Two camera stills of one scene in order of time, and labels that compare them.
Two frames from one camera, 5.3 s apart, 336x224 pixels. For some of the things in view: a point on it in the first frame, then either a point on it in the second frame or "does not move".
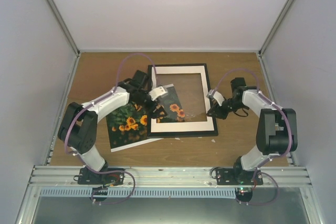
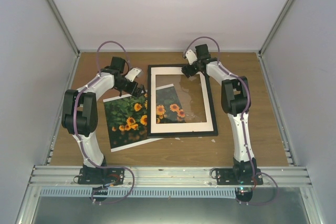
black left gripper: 149,111 -> 136,94
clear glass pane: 184,101 does not move
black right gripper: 216,109 -> 186,70
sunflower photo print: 127,123 does not move
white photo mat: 189,126 does not move
